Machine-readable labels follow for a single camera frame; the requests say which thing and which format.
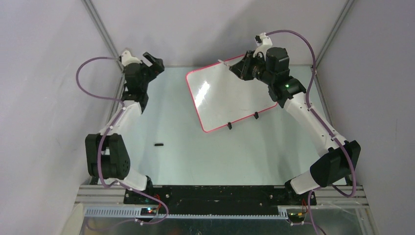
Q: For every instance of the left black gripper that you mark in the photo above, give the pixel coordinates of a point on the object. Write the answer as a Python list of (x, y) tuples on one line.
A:
[(156, 64)]

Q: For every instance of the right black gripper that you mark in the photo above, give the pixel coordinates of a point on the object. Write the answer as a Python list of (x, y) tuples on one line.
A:
[(242, 69)]

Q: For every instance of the pink framed whiteboard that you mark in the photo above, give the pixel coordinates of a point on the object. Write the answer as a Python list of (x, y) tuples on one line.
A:
[(220, 97)]

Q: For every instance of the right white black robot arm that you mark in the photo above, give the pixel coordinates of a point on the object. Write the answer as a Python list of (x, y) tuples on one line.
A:
[(337, 156)]

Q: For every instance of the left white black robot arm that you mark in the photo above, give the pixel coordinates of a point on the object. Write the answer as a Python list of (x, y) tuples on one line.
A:
[(108, 151)]

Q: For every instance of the left circuit board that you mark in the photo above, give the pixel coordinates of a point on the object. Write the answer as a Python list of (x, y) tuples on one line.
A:
[(148, 211)]

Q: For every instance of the circuit board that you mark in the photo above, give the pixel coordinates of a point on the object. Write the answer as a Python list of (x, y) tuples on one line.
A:
[(296, 217), (148, 211)]

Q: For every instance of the right circuit board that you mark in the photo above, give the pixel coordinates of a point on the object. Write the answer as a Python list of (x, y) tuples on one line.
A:
[(296, 217)]

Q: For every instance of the white object at corner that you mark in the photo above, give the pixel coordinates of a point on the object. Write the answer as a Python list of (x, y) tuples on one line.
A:
[(74, 222)]

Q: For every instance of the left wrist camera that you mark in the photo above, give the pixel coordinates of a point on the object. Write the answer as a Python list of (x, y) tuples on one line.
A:
[(127, 58)]

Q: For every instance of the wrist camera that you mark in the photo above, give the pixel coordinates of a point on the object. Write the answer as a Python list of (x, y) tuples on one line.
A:
[(264, 43), (127, 58)]

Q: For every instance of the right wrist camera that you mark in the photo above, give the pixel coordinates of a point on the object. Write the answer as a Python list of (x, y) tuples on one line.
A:
[(264, 43)]

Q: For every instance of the wire whiteboard stand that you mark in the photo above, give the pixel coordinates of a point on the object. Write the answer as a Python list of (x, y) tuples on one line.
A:
[(254, 115)]

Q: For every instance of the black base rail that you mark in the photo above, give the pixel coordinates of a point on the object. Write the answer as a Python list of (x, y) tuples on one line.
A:
[(218, 200)]

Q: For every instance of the aluminium frame profile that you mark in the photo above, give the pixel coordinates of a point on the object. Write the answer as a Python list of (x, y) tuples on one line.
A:
[(97, 195)]

